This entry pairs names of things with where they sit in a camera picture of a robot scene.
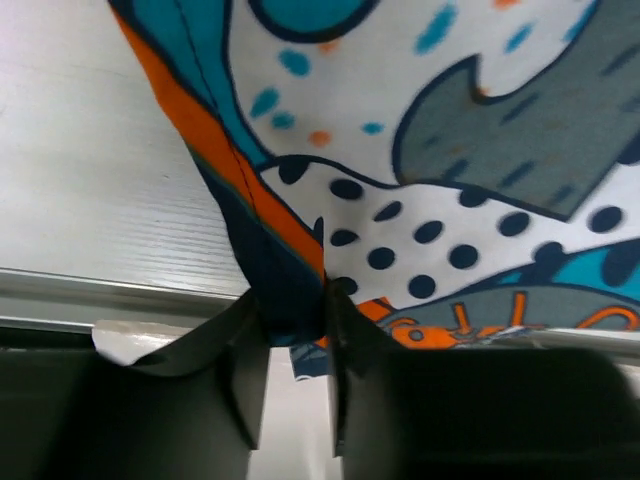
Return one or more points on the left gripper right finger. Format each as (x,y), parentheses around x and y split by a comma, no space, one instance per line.
(474,413)

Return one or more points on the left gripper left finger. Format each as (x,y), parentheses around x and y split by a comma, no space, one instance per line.
(189,410)

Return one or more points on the colourful patterned shorts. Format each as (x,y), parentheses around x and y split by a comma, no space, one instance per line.
(459,168)

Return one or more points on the aluminium front rail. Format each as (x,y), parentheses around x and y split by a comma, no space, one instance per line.
(76,303)

